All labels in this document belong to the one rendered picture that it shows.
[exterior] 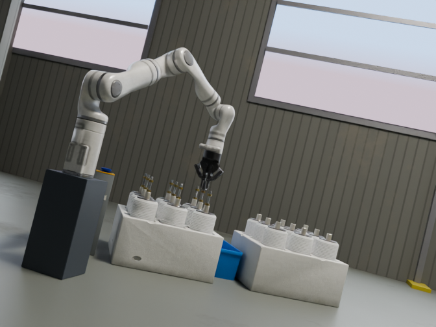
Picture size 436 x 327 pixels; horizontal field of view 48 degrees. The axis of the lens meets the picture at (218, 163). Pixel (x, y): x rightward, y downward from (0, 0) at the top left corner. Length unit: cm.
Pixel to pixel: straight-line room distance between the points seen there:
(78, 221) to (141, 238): 39
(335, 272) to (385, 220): 168
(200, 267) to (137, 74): 76
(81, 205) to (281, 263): 86
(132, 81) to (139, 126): 245
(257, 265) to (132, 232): 50
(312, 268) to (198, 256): 47
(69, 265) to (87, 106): 48
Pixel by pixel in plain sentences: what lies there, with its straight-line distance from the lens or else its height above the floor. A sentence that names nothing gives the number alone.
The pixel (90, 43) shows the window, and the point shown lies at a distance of 439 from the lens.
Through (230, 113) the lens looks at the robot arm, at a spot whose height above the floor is 66.
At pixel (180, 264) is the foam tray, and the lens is 189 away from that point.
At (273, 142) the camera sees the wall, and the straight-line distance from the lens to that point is 377.
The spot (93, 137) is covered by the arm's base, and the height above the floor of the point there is 42.
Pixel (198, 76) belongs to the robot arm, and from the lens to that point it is 192.
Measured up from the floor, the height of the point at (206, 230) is 19.
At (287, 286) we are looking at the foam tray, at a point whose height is 5.
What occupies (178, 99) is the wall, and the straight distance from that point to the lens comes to 399.
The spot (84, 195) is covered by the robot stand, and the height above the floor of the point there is 25.
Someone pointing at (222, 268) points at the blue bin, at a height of 4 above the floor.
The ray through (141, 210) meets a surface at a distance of 187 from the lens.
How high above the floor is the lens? 40
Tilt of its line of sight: 2 degrees up
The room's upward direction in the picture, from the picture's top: 14 degrees clockwise
